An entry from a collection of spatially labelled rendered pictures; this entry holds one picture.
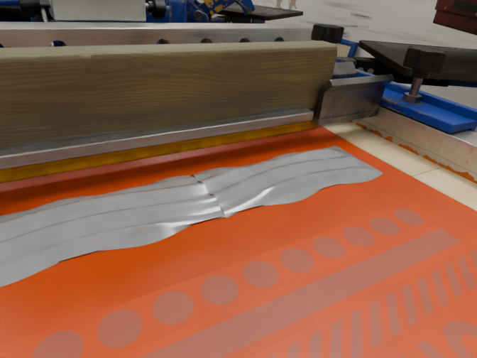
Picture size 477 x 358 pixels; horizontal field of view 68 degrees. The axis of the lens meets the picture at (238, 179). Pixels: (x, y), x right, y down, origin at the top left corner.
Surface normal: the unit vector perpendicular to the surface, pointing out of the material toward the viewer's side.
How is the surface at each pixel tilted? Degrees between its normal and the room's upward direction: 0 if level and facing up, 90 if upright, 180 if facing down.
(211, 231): 0
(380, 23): 90
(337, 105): 90
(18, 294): 0
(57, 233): 32
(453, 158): 90
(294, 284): 0
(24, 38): 90
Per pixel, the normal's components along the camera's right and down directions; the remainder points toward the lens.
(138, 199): 0.25, -0.45
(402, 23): -0.86, 0.20
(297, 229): 0.07, -0.86
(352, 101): 0.50, 0.47
